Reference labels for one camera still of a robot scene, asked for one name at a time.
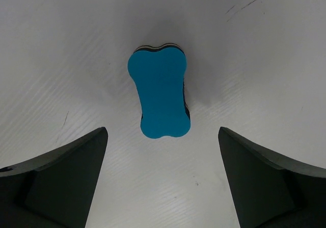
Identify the blue whiteboard eraser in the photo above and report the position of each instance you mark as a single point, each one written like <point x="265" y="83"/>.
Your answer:
<point x="158" y="74"/>

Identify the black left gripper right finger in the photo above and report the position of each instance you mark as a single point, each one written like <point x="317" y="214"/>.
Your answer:
<point x="270" y="189"/>

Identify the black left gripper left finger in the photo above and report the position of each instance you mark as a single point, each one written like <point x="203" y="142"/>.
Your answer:
<point x="54" y="189"/>

